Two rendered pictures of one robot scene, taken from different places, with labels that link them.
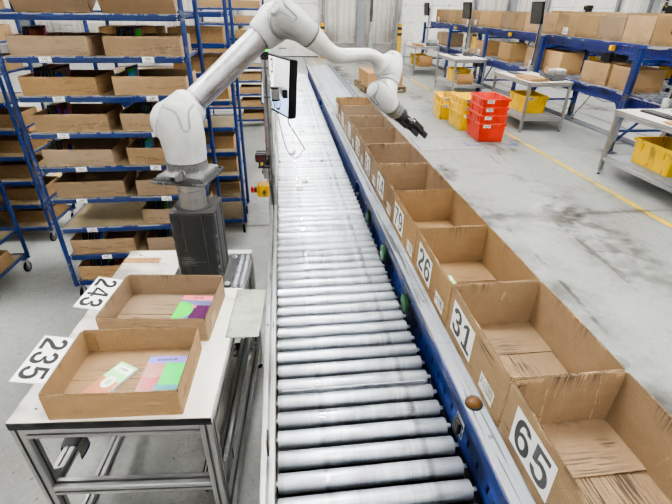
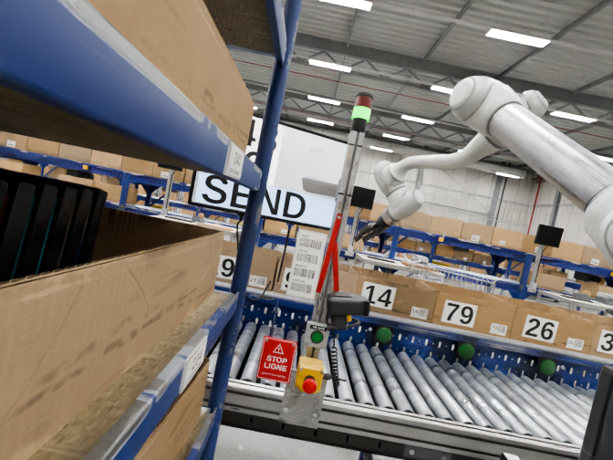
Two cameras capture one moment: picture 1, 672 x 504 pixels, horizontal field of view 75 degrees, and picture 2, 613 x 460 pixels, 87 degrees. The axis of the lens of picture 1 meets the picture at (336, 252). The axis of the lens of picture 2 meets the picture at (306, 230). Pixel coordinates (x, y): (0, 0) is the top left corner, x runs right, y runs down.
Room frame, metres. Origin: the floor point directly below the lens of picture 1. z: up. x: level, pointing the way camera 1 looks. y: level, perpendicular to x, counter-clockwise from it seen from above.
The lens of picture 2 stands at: (2.42, 1.35, 1.29)
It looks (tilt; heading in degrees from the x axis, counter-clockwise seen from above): 3 degrees down; 276
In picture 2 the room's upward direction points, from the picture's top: 11 degrees clockwise
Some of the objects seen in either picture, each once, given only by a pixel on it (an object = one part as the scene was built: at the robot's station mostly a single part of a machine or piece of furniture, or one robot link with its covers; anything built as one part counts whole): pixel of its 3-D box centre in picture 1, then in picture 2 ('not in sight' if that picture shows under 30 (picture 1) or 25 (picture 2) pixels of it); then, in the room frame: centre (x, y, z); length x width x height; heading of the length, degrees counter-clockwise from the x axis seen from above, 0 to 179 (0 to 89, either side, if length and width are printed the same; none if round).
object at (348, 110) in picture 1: (361, 120); not in sight; (3.68, -0.19, 0.96); 0.39 x 0.29 x 0.17; 7
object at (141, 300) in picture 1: (165, 305); not in sight; (1.32, 0.64, 0.80); 0.38 x 0.28 x 0.10; 91
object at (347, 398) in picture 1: (356, 397); not in sight; (0.96, -0.07, 0.72); 0.52 x 0.05 x 0.05; 97
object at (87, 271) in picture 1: (117, 260); not in sight; (2.65, 1.56, 0.19); 0.40 x 0.30 x 0.10; 95
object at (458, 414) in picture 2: (326, 247); (436, 387); (1.93, 0.05, 0.72); 0.52 x 0.05 x 0.05; 97
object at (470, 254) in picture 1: (468, 271); (532, 321); (1.33, -0.48, 0.96); 0.39 x 0.29 x 0.17; 7
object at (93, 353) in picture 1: (129, 369); not in sight; (0.99, 0.64, 0.80); 0.38 x 0.28 x 0.10; 94
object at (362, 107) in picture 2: not in sight; (362, 109); (2.43, 0.38, 1.62); 0.05 x 0.05 x 0.06
